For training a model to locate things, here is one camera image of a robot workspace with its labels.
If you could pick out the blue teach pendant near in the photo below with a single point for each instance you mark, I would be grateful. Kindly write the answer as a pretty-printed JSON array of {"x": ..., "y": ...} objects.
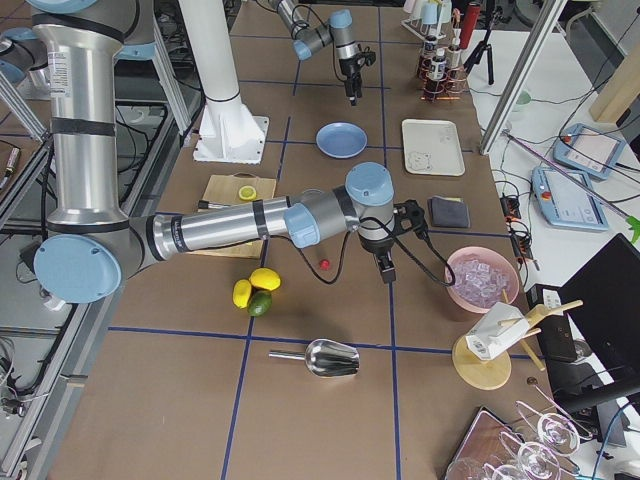
[{"x": 565, "y": 205}]

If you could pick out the steel muddler black cap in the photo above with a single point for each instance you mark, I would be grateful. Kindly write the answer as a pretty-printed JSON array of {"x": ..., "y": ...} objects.
[{"x": 208, "y": 205}]

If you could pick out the blue teach pendant far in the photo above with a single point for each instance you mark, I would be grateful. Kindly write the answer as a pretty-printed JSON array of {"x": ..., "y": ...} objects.
[{"x": 589, "y": 150}]

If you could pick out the pastel cups on rack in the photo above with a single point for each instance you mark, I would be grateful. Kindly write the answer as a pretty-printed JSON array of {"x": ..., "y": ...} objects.
[{"x": 428, "y": 12}]

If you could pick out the white carton on stand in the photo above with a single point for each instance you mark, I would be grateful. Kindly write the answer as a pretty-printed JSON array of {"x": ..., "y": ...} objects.
[{"x": 500, "y": 328}]

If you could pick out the green lime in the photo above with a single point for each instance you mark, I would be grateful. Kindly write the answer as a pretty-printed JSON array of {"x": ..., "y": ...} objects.
[{"x": 259, "y": 303}]

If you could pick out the pale green bowl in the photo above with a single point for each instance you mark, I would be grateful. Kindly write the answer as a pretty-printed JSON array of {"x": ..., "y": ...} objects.
[{"x": 523, "y": 100}]

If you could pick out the grey folded cloth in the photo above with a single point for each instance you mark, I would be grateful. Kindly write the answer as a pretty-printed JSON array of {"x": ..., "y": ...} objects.
[{"x": 448, "y": 212}]

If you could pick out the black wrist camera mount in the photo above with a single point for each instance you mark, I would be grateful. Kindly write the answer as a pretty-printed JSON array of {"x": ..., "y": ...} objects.
[{"x": 409, "y": 216}]

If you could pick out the round wooden stand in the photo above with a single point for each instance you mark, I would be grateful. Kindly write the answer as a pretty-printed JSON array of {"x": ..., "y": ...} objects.
[{"x": 493, "y": 374}]

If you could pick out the copper wire bottle rack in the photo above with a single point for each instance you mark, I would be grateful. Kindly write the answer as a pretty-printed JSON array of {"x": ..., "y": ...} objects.
[{"x": 451, "y": 87}]

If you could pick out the steel ice scoop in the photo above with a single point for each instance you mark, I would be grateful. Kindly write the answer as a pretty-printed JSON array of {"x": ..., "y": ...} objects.
[{"x": 325, "y": 358}]

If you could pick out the yellow lemon back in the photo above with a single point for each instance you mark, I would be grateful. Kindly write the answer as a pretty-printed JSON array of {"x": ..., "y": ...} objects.
[{"x": 265, "y": 278}]

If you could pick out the aluminium frame post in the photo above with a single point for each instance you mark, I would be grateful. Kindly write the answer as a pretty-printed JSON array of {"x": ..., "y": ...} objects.
[{"x": 541, "y": 29}]

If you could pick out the tea bottle white cap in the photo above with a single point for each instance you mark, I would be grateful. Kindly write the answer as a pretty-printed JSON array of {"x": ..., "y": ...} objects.
[{"x": 437, "y": 65}]

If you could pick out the red cylinder bottle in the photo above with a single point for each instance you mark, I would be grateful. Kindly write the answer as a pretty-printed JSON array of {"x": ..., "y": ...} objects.
[{"x": 469, "y": 22}]

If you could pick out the blue teach pendant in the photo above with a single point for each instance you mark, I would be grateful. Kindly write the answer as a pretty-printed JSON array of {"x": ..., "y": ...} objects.
[
  {"x": 589, "y": 150},
  {"x": 565, "y": 205}
]

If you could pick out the lemon half slice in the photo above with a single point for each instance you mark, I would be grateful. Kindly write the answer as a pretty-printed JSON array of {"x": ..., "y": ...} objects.
[{"x": 247, "y": 193}]

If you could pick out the pink bowl of ice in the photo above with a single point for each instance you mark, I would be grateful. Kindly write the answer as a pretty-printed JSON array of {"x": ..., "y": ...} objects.
[{"x": 483, "y": 278}]

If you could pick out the yellow lemon front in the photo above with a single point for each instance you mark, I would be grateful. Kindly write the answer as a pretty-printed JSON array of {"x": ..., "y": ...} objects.
[{"x": 241, "y": 293}]

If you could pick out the blue plate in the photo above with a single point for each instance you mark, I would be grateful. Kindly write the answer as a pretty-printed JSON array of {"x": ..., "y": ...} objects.
[{"x": 341, "y": 140}]

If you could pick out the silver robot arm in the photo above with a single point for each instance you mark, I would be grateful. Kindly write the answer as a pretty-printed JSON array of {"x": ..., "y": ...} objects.
[
  {"x": 93, "y": 245},
  {"x": 310, "y": 34}
]

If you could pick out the cream bear tray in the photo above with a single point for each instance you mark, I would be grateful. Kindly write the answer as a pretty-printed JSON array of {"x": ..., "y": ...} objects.
[{"x": 432, "y": 147}]

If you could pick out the black monitor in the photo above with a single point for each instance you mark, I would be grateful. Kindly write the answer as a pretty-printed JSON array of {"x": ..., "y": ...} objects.
[{"x": 608, "y": 286}]

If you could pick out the white pedestal column base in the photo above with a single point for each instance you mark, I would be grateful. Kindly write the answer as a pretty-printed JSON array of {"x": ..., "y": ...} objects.
[{"x": 228, "y": 131}]

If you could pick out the clear wine glass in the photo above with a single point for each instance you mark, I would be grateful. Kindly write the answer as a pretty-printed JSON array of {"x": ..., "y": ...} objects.
[
  {"x": 544, "y": 458},
  {"x": 550, "y": 430}
]

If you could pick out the black camera tripod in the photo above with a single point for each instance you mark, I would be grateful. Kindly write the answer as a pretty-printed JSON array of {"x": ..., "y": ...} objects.
[{"x": 493, "y": 14}]

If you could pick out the yellow lemon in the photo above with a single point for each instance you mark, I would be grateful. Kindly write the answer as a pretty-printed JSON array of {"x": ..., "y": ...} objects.
[
  {"x": 265, "y": 278},
  {"x": 241, "y": 293}
]

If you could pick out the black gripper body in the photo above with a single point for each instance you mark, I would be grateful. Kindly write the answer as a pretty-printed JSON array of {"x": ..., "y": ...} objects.
[
  {"x": 376, "y": 246},
  {"x": 349, "y": 71}
]

